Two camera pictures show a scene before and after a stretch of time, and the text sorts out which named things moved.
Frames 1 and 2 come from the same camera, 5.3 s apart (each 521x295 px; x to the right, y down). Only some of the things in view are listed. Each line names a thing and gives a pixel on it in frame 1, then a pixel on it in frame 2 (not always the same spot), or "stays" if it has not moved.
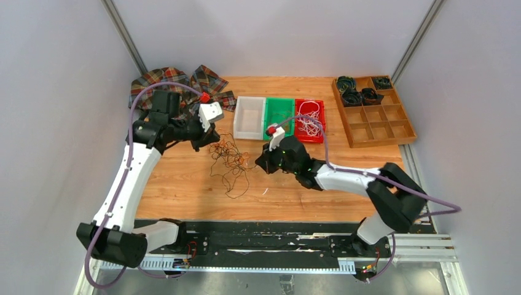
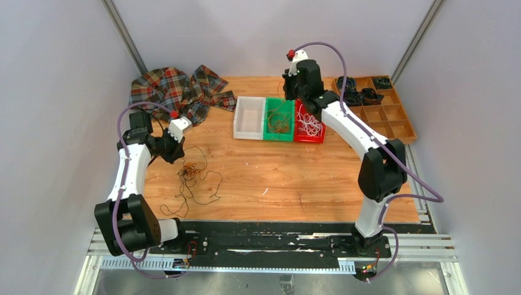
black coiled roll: x=381 y=83 stays
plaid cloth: x=203 y=80 stays
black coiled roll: x=351 y=98 stays
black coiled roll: x=344 y=82 stays
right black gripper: x=265 y=160 -> x=288 y=80
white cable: x=309 y=118 stays
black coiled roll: x=370 y=97 stays
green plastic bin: x=281 y=112 stays
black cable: x=228 y=161 -> x=200 y=189
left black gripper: x=206 y=138 -> x=177 y=152
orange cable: x=230 y=152 -> x=279 y=119
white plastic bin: x=249 y=118 stays
